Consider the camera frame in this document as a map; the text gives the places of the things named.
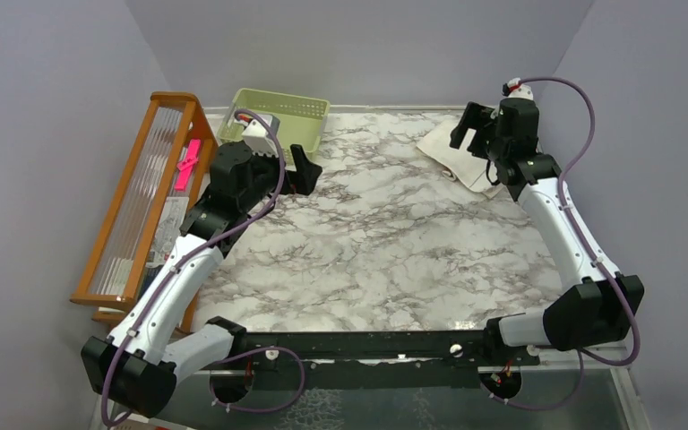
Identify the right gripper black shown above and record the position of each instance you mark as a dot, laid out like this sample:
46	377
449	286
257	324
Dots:
477	117

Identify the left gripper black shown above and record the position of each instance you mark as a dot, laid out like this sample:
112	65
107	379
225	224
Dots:
303	179

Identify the white towel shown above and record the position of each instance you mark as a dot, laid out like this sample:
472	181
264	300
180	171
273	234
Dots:
458	164

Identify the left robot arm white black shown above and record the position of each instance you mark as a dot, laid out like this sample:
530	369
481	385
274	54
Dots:
137	367

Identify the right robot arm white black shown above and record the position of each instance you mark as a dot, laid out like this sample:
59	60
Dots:
598	301

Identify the green plastic basket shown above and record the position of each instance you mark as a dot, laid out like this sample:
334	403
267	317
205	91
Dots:
301	119

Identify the pink plastic clip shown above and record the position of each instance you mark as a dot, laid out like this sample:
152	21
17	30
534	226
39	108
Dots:
186	165

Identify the wooden rack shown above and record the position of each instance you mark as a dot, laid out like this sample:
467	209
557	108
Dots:
113	278

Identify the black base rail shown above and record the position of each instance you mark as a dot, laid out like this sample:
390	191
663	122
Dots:
370	360

